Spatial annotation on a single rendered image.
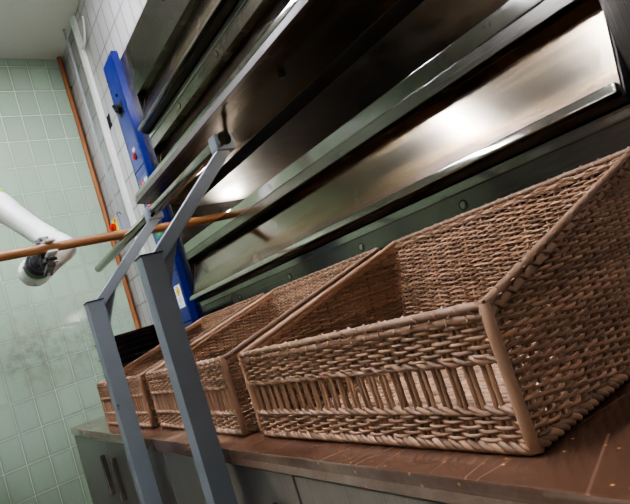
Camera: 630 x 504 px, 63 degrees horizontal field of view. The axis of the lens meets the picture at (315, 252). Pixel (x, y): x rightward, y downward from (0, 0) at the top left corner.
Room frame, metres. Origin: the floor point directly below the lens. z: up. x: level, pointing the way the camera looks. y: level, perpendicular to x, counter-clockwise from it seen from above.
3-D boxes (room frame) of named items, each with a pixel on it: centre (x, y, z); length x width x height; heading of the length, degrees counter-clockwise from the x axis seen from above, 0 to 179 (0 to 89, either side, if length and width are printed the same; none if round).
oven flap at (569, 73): (1.51, -0.01, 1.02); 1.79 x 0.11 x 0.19; 37
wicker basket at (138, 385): (1.81, 0.55, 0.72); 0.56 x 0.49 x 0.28; 37
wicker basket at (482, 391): (0.86, -0.16, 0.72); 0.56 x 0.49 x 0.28; 37
